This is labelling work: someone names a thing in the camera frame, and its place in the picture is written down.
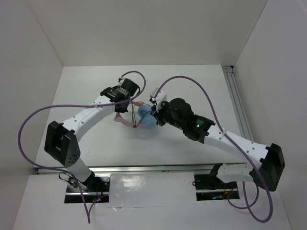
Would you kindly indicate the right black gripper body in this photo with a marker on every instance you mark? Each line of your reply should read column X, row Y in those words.
column 164, row 115

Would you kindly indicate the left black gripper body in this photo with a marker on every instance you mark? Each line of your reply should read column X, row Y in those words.
column 123, row 110

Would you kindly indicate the pink blue cat-ear headphones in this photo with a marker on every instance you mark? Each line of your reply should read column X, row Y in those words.
column 140, row 116

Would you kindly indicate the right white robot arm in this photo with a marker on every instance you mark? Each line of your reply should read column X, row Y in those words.
column 265, row 163

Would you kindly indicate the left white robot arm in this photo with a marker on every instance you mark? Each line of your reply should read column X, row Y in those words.
column 62, row 139

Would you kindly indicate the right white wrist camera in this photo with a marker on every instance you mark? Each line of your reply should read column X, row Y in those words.
column 157, row 97

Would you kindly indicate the aluminium rail at front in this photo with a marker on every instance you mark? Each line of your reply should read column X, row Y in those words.
column 153, row 168

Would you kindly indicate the aluminium rail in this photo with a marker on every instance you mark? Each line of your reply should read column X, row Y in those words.
column 153, row 168
column 241, row 116

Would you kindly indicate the aluminium rail at right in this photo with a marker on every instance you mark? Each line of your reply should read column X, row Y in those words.
column 241, row 116

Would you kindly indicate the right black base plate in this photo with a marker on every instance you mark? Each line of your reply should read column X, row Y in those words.
column 209, row 188

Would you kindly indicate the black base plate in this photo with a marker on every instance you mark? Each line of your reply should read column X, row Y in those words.
column 209, row 188
column 98, row 194

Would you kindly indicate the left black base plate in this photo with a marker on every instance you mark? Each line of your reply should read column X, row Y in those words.
column 98, row 194

